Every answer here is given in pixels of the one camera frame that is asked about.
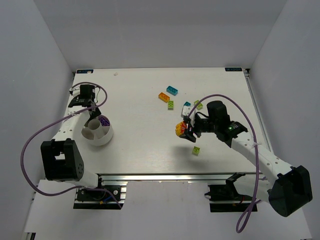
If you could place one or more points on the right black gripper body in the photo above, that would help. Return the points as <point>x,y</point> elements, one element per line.
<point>191,127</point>

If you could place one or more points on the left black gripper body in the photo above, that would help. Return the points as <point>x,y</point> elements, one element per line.
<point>92,113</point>

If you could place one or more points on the orange yellow lego piece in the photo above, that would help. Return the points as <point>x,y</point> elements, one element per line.
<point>180,128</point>

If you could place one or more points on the purple lego brick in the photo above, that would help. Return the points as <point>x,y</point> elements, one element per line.
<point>104,121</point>

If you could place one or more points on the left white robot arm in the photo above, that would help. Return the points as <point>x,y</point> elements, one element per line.
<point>62,160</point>

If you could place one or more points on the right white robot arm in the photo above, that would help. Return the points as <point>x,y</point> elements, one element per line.
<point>286,188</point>

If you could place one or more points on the lime lego brick lower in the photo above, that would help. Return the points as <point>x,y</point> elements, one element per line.
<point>196,151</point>

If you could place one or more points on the white divided round container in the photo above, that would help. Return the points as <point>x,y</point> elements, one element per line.
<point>97,135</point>

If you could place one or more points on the lime lego brick upper right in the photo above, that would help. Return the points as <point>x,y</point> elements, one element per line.
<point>198,105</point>

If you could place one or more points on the left blue corner label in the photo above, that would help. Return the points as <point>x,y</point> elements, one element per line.
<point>84,71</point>

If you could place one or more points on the blue corner label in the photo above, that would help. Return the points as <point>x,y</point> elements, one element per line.
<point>233,69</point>
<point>84,71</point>

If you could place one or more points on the small blue lego brick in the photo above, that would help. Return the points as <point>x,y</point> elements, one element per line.
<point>187,103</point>

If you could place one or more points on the lime long lego brick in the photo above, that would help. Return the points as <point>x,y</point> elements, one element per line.
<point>170,105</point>

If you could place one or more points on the orange long lego brick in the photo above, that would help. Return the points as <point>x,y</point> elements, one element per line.
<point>165,98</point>

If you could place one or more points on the blue long lego brick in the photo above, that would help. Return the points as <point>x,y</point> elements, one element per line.
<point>173,91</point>

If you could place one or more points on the right blue corner label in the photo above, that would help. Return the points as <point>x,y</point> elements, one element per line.
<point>233,69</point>

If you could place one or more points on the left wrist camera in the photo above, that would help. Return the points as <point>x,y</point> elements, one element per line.
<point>74,91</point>

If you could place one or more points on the aluminium front rail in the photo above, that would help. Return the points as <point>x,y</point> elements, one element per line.
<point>166,177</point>

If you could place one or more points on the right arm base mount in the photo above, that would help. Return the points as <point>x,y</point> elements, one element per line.
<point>222,194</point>

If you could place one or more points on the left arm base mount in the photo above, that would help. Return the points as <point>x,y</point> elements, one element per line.
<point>111,199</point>

